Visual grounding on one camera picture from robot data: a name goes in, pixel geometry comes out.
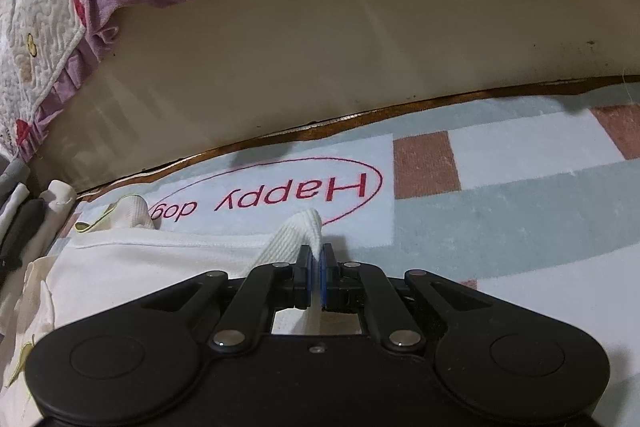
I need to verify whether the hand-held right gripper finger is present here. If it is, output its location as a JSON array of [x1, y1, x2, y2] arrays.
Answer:
[[322, 244, 493, 352], [140, 246, 319, 353]]

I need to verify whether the cream white shirt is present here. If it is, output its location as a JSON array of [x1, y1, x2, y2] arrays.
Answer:
[[0, 194, 326, 393]]

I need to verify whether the beige folded garment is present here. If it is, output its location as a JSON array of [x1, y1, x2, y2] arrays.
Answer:
[[30, 179, 78, 258]]

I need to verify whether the black folded garment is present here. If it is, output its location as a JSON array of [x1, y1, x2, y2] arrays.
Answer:
[[0, 199, 46, 283]]

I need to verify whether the light grey folded garment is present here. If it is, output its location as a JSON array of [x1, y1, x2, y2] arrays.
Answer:
[[0, 182, 31, 248]]

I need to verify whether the white quilted bedspread red print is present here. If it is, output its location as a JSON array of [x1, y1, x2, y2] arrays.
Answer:
[[0, 0, 640, 158]]

